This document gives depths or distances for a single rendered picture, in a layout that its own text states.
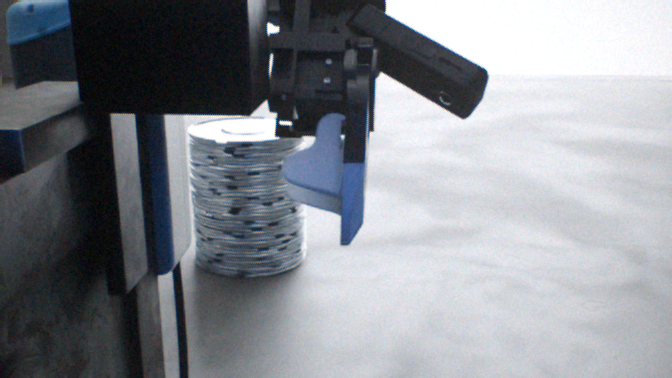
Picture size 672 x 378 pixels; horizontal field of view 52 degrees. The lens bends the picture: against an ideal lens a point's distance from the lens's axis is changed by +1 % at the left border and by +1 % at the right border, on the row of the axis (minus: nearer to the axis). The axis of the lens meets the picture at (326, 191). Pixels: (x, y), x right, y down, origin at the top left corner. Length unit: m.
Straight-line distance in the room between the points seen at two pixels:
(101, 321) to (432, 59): 0.29
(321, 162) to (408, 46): 0.11
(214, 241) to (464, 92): 1.25
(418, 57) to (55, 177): 0.27
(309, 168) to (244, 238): 1.21
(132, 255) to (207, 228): 1.27
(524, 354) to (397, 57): 0.99
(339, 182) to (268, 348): 0.96
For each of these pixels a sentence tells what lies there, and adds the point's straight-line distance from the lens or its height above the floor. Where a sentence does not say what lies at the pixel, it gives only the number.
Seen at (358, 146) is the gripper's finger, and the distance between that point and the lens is 0.47.
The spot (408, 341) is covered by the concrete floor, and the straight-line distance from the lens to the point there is 1.44.
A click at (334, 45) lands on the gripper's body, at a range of 0.51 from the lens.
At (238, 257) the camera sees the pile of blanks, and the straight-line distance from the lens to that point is 1.69.
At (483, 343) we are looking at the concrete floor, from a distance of 1.46.
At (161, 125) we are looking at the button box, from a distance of 0.50.
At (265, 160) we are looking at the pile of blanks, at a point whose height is 0.29.
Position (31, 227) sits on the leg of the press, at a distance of 0.36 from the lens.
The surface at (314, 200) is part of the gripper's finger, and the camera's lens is 0.51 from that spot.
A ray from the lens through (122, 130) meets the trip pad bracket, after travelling 0.43.
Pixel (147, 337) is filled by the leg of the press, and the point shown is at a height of 0.46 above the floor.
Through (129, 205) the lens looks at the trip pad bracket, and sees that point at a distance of 0.44.
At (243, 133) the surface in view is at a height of 0.34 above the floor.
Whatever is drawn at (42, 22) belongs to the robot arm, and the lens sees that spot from 0.95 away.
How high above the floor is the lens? 0.71
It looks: 17 degrees down
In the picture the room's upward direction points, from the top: straight up
